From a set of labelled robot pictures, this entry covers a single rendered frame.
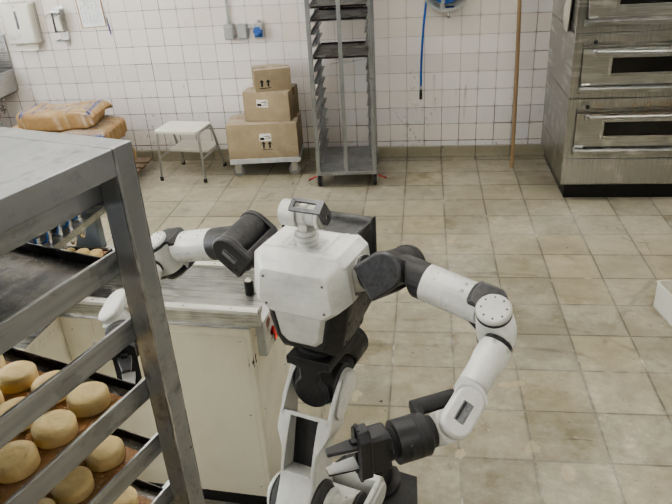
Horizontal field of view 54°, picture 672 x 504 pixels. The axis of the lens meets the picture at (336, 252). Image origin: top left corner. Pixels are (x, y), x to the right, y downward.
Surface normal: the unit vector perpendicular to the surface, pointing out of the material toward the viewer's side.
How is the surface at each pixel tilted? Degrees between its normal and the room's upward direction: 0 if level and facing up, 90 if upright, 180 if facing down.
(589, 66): 90
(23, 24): 90
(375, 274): 73
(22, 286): 0
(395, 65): 90
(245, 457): 90
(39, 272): 0
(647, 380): 0
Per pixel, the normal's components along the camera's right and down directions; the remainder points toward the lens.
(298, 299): -0.43, 0.44
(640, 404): -0.06, -0.89
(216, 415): -0.20, 0.46
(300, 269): -0.34, -0.33
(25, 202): 0.90, 0.15
